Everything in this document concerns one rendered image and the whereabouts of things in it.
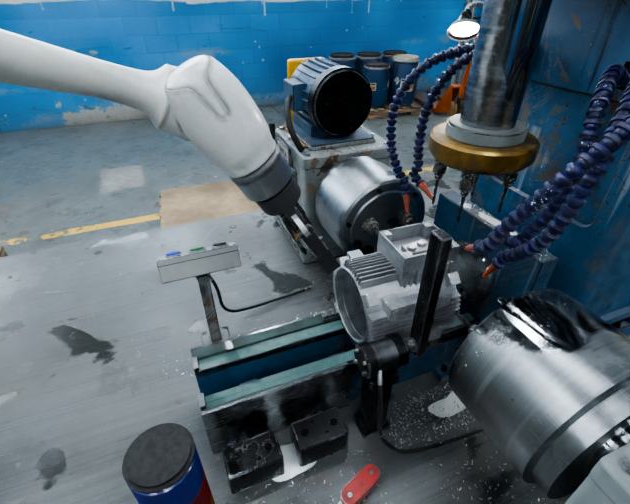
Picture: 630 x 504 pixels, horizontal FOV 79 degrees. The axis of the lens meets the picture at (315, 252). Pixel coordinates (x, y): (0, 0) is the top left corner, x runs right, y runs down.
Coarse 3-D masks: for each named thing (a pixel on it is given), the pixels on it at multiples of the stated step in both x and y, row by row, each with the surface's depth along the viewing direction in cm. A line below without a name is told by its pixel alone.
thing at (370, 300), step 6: (342, 258) 79; (348, 258) 79; (342, 264) 78; (450, 276) 74; (456, 276) 75; (450, 282) 74; (456, 282) 74; (366, 294) 69; (372, 294) 70; (366, 300) 69; (372, 300) 69; (336, 306) 86; (366, 306) 70; (372, 306) 69
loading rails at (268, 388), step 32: (320, 320) 87; (480, 320) 87; (192, 352) 79; (224, 352) 81; (256, 352) 81; (288, 352) 84; (320, 352) 88; (352, 352) 81; (448, 352) 89; (224, 384) 82; (256, 384) 74; (288, 384) 72; (320, 384) 75; (352, 384) 81; (224, 416) 70; (256, 416) 73; (288, 416) 77
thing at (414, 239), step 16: (416, 224) 79; (432, 224) 79; (384, 240) 75; (400, 240) 80; (416, 240) 80; (400, 256) 71; (416, 256) 70; (400, 272) 72; (416, 272) 72; (448, 272) 76
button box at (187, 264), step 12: (192, 252) 83; (204, 252) 83; (216, 252) 83; (228, 252) 84; (168, 264) 80; (180, 264) 81; (192, 264) 82; (204, 264) 83; (216, 264) 84; (228, 264) 85; (240, 264) 85; (168, 276) 81; (180, 276) 82; (192, 276) 82
